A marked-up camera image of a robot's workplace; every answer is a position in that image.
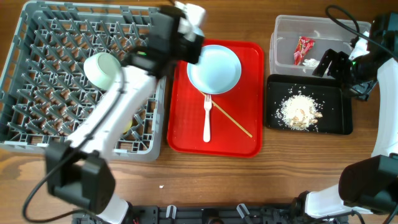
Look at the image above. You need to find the light blue plate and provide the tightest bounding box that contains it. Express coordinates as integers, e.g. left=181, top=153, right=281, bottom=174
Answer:
left=187, top=45, right=242, bottom=95

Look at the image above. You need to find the white plastic fork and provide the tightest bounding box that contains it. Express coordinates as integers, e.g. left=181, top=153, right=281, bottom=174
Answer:
left=203, top=94, right=212, bottom=142

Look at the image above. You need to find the wooden chopstick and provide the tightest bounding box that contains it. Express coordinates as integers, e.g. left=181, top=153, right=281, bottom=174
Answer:
left=200, top=91, right=252, bottom=138

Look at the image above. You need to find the yellow plastic cup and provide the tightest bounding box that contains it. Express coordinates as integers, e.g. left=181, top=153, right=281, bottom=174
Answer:
left=123, top=119, right=132, bottom=134

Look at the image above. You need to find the light blue bowl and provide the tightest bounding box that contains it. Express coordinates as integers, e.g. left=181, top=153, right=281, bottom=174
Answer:
left=193, top=27, right=205, bottom=37

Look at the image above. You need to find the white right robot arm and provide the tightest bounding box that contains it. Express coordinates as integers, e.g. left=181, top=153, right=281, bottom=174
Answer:
left=299, top=12, right=397, bottom=223

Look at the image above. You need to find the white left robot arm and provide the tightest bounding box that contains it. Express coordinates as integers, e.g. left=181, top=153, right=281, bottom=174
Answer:
left=43, top=2, right=206, bottom=223

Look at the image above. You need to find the clear plastic waste bin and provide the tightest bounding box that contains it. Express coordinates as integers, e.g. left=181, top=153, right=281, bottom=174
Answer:
left=269, top=15, right=356, bottom=77

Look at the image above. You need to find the black food waste tray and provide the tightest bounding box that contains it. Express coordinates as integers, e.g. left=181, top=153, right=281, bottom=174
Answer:
left=265, top=74, right=353, bottom=135

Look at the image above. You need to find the crumpled white tissue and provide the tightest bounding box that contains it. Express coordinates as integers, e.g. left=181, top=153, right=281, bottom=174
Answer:
left=302, top=58, right=320, bottom=67

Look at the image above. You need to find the red candy wrapper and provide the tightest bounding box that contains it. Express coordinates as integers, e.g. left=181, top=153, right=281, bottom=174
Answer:
left=294, top=36, right=315, bottom=65

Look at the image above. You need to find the pile of rice scraps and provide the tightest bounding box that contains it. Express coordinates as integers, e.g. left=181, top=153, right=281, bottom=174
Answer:
left=272, top=86, right=325, bottom=132

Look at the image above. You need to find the red plastic tray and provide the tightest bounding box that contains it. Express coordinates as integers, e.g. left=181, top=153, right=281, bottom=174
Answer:
left=167, top=39, right=264, bottom=157

